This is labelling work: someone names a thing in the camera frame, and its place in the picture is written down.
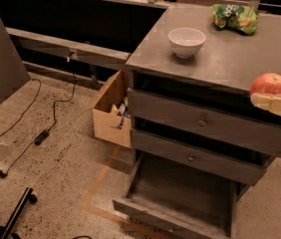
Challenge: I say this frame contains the grey open bottom drawer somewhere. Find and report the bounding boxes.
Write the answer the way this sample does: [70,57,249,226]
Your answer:
[113,152,245,239]

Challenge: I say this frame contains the green chip bag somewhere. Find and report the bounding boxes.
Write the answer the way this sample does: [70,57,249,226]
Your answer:
[210,4,258,35]

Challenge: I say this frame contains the grey metal rail shelf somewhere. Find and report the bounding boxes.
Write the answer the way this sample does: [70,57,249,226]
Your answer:
[6,28,130,71]

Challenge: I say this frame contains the black power adapter cable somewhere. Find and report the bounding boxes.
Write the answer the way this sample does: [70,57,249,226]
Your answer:
[0,49,79,188]

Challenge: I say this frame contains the grey top drawer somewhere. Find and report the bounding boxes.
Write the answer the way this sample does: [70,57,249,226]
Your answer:
[128,89,281,157]

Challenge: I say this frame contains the white ceramic bowl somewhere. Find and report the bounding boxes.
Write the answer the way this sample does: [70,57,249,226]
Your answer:
[168,27,206,58]

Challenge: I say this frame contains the grey drawer cabinet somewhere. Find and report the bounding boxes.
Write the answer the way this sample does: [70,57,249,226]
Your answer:
[112,3,281,239]

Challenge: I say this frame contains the black chair base leg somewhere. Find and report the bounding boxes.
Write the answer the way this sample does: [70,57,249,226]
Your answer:
[0,187,37,239]

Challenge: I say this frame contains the cardboard box with items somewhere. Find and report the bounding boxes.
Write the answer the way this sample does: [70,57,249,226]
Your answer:
[90,71,132,147]

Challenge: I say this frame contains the grey middle drawer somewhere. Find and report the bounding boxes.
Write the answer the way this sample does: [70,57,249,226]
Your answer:
[131,129,266,185]

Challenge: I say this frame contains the red apple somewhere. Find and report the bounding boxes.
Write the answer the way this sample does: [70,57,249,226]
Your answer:
[249,73,281,95]

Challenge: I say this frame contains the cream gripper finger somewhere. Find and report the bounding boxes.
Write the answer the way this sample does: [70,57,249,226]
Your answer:
[250,93,281,117]

